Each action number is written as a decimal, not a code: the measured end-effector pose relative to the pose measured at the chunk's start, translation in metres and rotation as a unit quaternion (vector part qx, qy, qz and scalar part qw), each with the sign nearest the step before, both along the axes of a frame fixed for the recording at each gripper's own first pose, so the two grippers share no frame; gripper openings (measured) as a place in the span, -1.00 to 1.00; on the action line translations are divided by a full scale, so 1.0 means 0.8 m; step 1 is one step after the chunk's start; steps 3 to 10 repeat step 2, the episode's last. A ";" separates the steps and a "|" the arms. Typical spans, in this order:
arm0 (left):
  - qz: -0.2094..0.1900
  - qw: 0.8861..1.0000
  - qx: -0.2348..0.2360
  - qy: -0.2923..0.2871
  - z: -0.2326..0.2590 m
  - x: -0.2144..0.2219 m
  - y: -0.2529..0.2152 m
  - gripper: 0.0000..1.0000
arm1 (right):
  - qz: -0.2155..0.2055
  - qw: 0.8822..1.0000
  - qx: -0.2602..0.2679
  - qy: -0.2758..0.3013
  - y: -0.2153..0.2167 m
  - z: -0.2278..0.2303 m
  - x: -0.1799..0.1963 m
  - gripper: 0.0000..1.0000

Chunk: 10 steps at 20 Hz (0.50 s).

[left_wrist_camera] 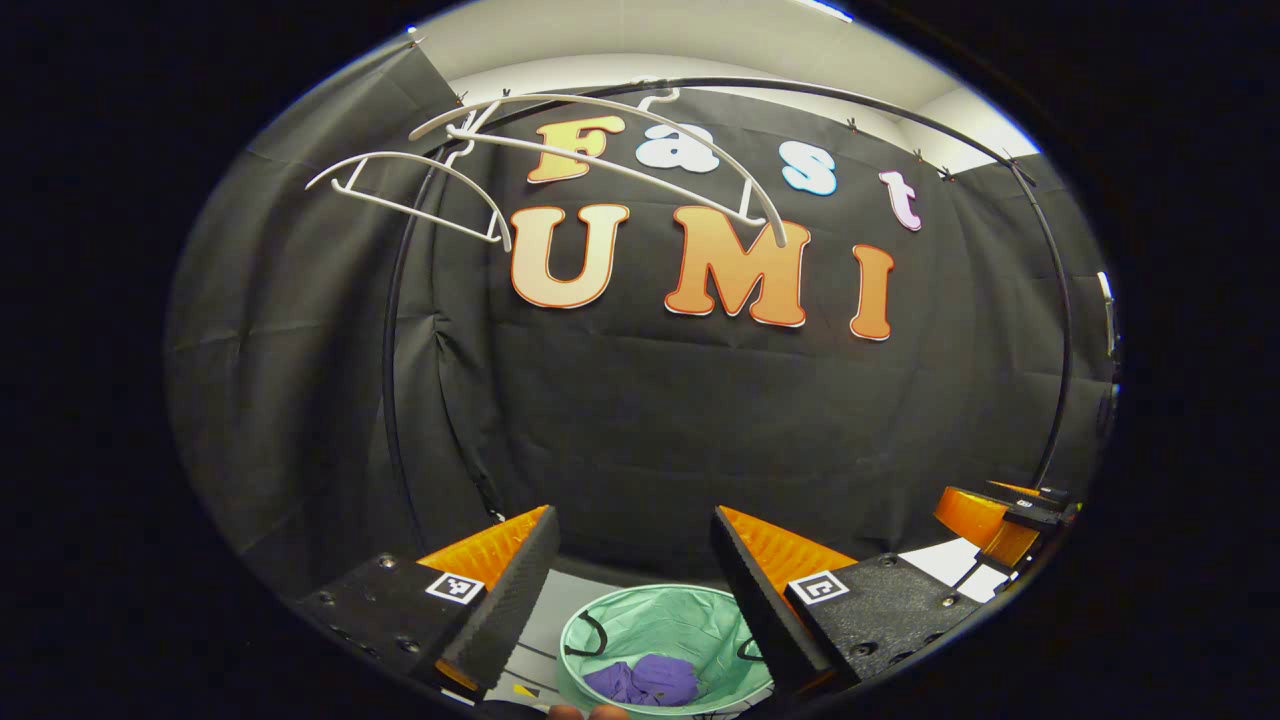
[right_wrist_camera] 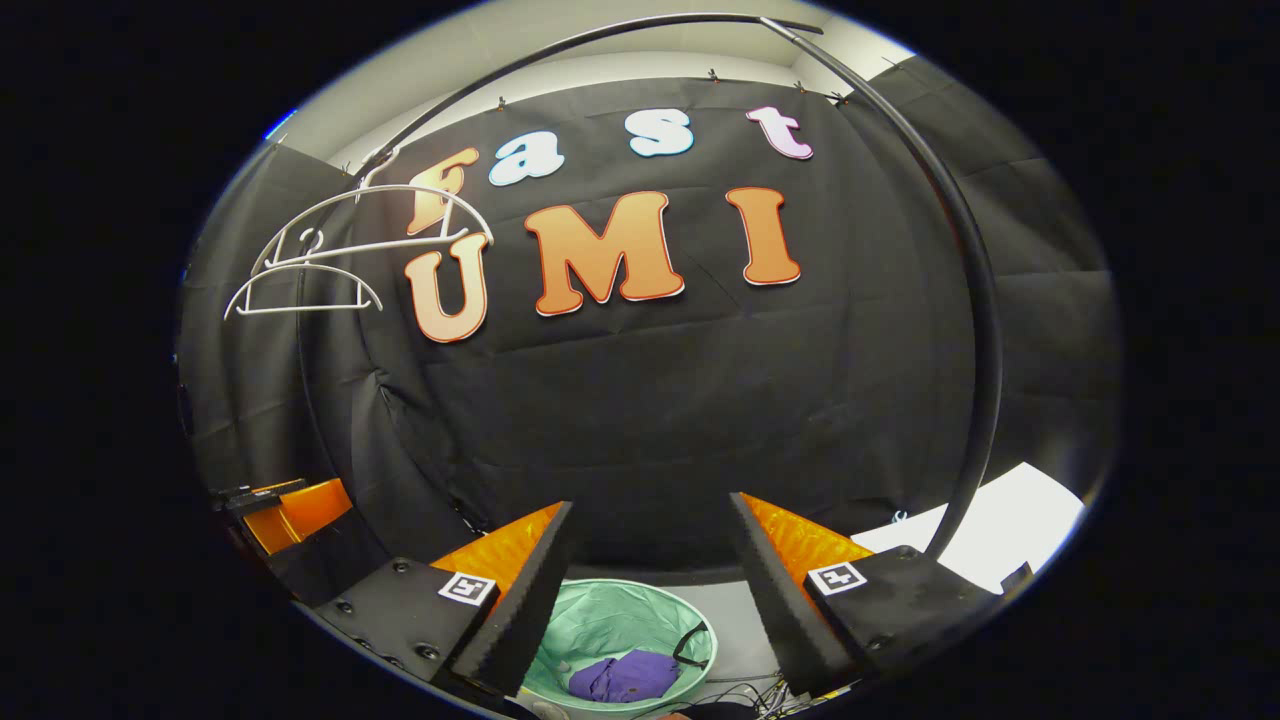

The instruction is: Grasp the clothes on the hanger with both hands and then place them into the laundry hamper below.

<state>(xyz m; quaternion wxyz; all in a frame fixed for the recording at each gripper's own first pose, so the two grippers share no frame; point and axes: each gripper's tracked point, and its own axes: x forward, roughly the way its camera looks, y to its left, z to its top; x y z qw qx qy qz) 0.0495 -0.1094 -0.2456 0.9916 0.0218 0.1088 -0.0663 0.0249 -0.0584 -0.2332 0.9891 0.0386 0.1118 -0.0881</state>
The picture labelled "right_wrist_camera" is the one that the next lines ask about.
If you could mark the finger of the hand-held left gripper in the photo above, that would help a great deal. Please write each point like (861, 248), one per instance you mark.
(300, 510)

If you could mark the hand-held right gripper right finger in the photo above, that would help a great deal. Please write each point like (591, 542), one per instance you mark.
(785, 620)

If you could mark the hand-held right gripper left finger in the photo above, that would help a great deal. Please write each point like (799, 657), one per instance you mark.
(530, 610)

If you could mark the green laundry hamper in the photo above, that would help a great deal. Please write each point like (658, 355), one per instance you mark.
(610, 620)

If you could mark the purple ribbed jacket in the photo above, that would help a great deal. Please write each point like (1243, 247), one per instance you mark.
(630, 678)

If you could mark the white plastic hanger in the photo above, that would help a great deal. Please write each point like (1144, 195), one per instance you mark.
(330, 266)
(420, 187)

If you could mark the black clothes rack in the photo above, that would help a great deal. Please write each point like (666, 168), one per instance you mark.
(985, 300)

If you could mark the black backdrop cloth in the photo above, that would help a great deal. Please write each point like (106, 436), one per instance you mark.
(650, 400)

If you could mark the row of small backdrop clips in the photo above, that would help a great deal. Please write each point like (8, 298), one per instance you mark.
(712, 74)

